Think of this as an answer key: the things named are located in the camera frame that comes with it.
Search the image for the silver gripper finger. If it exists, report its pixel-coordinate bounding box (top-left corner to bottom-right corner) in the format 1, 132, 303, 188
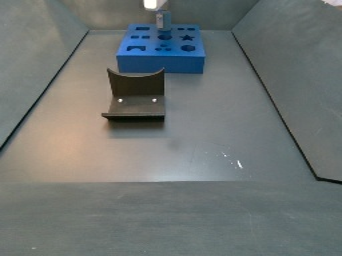
156, 10, 164, 29

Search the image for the blue shape sorting block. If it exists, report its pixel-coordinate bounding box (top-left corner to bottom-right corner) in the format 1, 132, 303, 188
116, 24, 206, 74

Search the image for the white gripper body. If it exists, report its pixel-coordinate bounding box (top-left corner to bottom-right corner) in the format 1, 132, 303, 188
143, 0, 167, 10

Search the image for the black curved holder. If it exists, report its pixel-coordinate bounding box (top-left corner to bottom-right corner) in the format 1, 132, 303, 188
102, 69, 166, 120

